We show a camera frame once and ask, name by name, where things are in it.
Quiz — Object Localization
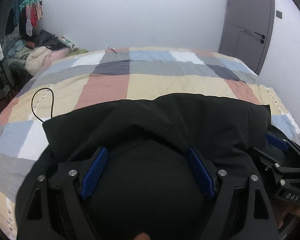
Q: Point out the pile of clothes beside bed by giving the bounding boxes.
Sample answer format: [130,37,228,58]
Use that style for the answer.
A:
[2,27,88,79]

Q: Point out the black cable on bed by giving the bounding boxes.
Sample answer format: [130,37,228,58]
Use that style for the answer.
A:
[31,87,55,124]

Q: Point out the colourful patchwork bed quilt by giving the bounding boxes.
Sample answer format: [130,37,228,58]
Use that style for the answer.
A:
[0,47,300,239]

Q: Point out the grey bedroom door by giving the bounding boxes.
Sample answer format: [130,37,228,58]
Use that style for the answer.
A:
[218,0,275,75]

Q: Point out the small wall switch by door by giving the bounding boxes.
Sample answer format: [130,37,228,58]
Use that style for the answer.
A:
[276,10,283,19]

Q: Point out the black puffer jacket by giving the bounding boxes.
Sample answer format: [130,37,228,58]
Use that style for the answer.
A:
[16,94,276,239]

